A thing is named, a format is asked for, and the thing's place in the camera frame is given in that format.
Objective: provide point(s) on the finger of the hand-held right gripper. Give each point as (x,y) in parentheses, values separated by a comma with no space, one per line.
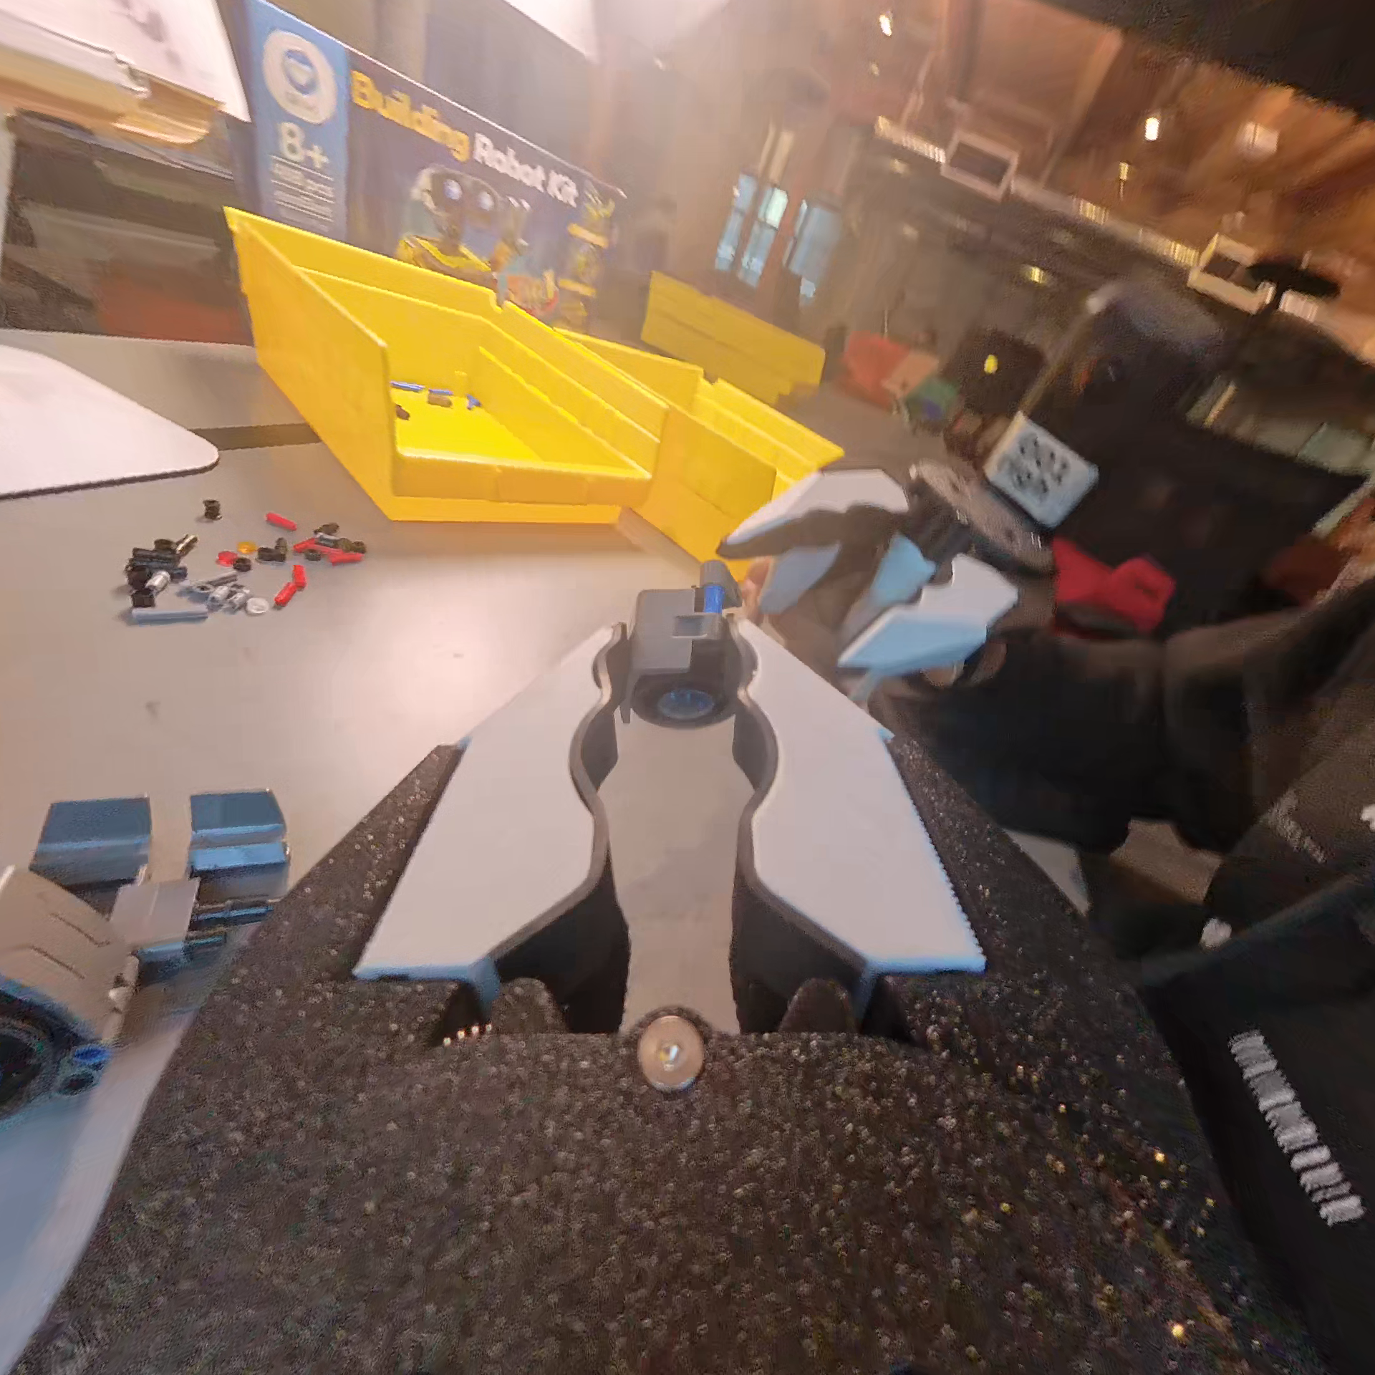
(935,618)
(827,497)

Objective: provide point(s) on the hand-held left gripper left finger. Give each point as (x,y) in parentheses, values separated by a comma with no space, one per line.
(493,860)

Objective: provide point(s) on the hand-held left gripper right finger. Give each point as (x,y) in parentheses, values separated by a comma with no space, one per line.
(849,860)

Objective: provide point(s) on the grey curved brick panel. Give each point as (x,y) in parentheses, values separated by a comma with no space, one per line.
(665,635)

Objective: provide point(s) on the black round toy lens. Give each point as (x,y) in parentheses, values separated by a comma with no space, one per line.
(682,698)

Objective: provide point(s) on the person's right hand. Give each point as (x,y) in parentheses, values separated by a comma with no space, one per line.
(756,588)

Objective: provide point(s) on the yellow plastic storage bin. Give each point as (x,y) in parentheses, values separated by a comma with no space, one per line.
(505,473)
(730,473)

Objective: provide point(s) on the stacked yellow bins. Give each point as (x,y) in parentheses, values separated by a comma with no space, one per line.
(730,334)

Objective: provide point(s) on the paned window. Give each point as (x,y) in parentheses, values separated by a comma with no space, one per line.
(773,231)

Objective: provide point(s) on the white ceiling vent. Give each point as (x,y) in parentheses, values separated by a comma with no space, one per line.
(1224,269)
(980,164)

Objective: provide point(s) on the black disc on pole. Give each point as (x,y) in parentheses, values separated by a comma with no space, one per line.
(1294,282)

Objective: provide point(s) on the grey brick head assembly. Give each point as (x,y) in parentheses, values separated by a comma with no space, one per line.
(63,946)

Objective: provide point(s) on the pile of small brick parts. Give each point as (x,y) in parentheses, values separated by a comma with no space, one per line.
(161,570)

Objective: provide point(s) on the dark blue toy kit box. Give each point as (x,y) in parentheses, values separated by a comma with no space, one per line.
(430,140)

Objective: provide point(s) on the white flat pad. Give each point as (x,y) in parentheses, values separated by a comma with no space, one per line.
(76,430)

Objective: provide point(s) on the pale booklet stand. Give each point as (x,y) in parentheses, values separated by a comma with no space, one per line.
(96,102)

